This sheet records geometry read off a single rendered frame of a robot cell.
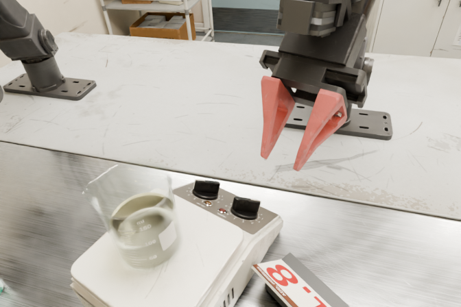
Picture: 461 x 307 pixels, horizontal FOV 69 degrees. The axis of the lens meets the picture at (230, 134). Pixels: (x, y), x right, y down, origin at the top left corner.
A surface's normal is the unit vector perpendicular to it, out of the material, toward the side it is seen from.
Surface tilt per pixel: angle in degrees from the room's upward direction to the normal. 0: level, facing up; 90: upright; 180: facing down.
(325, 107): 61
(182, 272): 0
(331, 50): 39
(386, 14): 90
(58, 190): 0
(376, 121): 0
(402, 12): 90
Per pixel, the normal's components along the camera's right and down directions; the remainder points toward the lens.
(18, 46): 0.14, 0.89
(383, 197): -0.05, -0.78
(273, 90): -0.50, 0.09
